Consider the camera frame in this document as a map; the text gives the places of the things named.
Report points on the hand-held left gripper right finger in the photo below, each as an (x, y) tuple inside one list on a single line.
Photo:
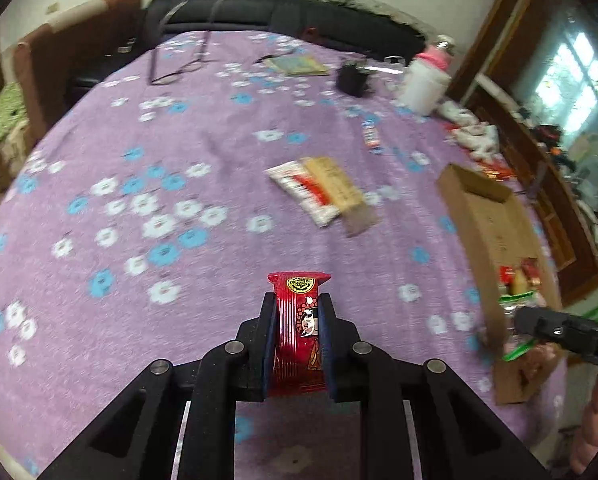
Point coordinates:
[(331, 345)]

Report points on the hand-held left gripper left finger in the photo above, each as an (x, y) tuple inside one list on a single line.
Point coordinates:
[(266, 340)]

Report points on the red cartoon snack packet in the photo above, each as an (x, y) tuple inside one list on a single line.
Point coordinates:
[(299, 330)]

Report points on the shallow cardboard box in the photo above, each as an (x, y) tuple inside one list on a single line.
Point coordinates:
[(484, 220)]

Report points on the person's right hand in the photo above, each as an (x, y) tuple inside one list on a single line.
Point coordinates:
[(591, 435)]

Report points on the green wrapped candy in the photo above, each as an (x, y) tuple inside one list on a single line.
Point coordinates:
[(519, 350)]

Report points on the heap of mixed snack packets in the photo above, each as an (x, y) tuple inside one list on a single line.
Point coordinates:
[(521, 280)]

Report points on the white and red snack packet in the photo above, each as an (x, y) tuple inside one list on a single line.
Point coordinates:
[(299, 185)]

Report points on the long yellow biscuit packet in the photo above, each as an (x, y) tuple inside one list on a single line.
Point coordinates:
[(336, 185)]

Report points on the red gold foil packet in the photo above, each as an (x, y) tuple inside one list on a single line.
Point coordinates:
[(494, 171)]

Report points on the wooden display cabinet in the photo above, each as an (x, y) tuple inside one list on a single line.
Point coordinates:
[(529, 135)]

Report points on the small colourful candy packet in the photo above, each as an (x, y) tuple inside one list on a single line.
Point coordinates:
[(372, 136)]

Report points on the white cotton glove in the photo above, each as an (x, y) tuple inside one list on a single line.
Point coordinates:
[(476, 141), (459, 114)]

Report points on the black round container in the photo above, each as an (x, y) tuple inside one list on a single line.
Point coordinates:
[(351, 80)]

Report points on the white plastic jar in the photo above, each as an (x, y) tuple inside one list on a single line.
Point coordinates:
[(421, 87)]

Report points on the yellow-green notebook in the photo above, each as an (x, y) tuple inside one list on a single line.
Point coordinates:
[(296, 65)]

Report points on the dark pen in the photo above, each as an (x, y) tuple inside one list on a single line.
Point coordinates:
[(266, 57)]

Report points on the dark-framed eyeglasses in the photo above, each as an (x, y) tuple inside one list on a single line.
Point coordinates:
[(152, 72)]

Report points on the pink sleeved bottle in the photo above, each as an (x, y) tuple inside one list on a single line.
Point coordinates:
[(436, 57)]

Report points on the black leather sofa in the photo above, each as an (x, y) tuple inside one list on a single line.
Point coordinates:
[(279, 12)]

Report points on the brown upholstered chair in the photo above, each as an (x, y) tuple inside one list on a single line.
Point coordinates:
[(79, 50)]

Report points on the green patterned cloth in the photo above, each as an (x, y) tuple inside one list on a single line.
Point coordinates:
[(4, 110)]

